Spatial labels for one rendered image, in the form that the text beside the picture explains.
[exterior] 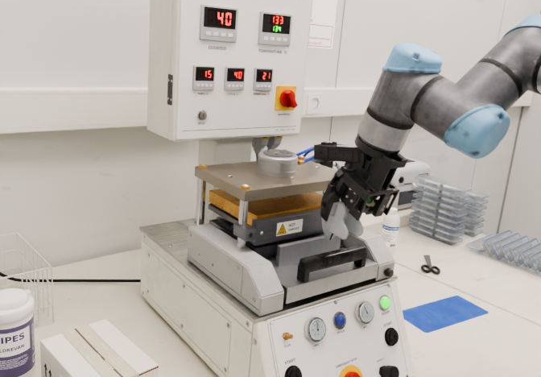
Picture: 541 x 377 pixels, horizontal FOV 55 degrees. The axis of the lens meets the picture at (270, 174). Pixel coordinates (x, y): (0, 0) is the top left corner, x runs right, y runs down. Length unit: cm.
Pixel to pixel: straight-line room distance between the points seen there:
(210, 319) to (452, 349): 54
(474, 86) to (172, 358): 74
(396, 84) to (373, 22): 135
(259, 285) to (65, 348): 34
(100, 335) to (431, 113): 67
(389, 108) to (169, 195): 95
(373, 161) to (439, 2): 169
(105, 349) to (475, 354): 76
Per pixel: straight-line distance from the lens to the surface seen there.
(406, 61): 77
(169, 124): 107
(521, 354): 132
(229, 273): 93
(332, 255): 93
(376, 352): 104
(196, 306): 104
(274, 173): 101
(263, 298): 86
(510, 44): 79
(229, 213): 102
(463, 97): 74
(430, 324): 133
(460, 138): 73
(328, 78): 194
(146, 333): 117
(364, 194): 82
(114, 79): 145
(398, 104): 78
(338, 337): 98
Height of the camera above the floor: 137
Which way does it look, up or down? 14 degrees down
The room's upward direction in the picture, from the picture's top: 5 degrees clockwise
